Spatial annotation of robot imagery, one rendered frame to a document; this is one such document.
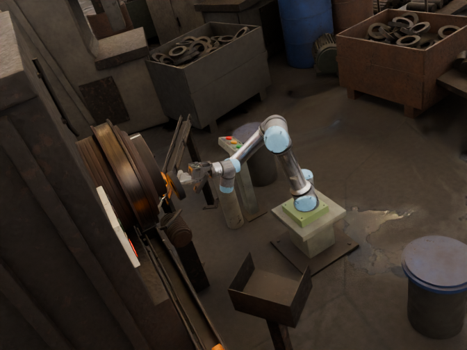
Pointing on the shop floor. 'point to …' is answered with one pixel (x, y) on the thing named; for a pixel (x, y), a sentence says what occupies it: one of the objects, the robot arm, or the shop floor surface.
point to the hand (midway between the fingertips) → (174, 182)
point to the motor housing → (185, 250)
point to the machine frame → (64, 235)
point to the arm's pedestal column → (315, 248)
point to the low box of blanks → (400, 56)
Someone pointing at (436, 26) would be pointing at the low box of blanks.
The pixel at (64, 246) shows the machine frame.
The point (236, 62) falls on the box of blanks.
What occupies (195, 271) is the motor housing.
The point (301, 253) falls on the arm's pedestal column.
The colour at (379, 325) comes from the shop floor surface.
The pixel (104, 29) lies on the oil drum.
